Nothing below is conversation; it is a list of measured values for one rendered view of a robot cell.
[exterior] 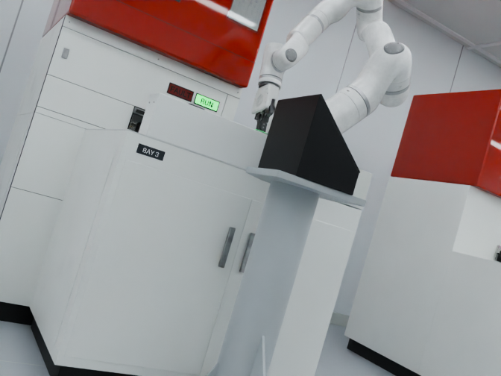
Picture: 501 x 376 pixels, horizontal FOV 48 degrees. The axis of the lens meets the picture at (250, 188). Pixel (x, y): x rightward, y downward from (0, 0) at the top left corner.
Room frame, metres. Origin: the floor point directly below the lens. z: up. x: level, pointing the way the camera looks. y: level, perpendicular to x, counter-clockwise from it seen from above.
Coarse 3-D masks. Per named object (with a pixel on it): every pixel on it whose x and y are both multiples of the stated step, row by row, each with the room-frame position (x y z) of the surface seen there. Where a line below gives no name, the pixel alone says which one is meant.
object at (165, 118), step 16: (160, 96) 1.76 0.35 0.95; (160, 112) 1.76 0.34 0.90; (176, 112) 1.79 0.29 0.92; (192, 112) 1.81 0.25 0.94; (208, 112) 1.84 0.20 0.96; (144, 128) 1.79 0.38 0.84; (160, 128) 1.77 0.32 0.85; (176, 128) 1.79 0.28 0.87; (192, 128) 1.82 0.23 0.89; (208, 128) 1.84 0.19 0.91; (224, 128) 1.87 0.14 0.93; (240, 128) 1.90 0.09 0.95; (176, 144) 1.80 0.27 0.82; (192, 144) 1.83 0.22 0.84; (208, 144) 1.85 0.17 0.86; (224, 144) 1.88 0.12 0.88; (240, 144) 1.90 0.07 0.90; (256, 144) 1.93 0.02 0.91; (224, 160) 1.89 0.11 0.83; (240, 160) 1.91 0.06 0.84; (256, 160) 1.94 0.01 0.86
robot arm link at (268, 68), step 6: (270, 48) 2.00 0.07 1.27; (276, 48) 1.99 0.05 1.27; (264, 54) 2.01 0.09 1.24; (270, 54) 1.98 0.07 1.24; (264, 60) 2.00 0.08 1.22; (270, 60) 1.97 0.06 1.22; (264, 66) 1.99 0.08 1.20; (270, 66) 1.98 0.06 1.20; (264, 72) 1.98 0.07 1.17; (270, 72) 1.98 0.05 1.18; (276, 72) 1.98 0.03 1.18; (282, 72) 1.99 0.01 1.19; (282, 78) 2.00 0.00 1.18
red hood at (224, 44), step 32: (64, 0) 2.37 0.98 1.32; (96, 0) 2.18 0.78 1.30; (128, 0) 2.23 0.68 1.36; (160, 0) 2.29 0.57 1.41; (192, 0) 2.35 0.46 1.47; (224, 0) 2.41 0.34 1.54; (256, 0) 2.48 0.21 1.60; (128, 32) 2.25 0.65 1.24; (160, 32) 2.31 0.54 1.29; (192, 32) 2.37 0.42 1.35; (224, 32) 2.44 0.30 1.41; (256, 32) 2.50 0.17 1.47; (192, 64) 2.40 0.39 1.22; (224, 64) 2.46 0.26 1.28
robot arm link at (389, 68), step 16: (384, 48) 1.80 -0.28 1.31; (400, 48) 1.78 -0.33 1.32; (368, 64) 1.83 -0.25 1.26; (384, 64) 1.79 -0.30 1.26; (400, 64) 1.78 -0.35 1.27; (368, 80) 1.80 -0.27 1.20; (384, 80) 1.79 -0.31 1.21; (400, 80) 1.83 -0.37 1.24; (368, 96) 1.79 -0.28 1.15; (368, 112) 1.82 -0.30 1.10
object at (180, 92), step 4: (172, 84) 2.41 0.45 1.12; (172, 88) 2.41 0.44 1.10; (176, 88) 2.42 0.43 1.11; (180, 88) 2.43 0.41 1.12; (168, 92) 2.41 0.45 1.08; (172, 92) 2.42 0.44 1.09; (176, 92) 2.42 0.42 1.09; (180, 92) 2.43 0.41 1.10; (184, 92) 2.44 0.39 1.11; (188, 92) 2.45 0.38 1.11; (192, 92) 2.46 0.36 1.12; (180, 96) 2.43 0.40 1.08; (184, 96) 2.44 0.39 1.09; (188, 96) 2.45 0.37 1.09
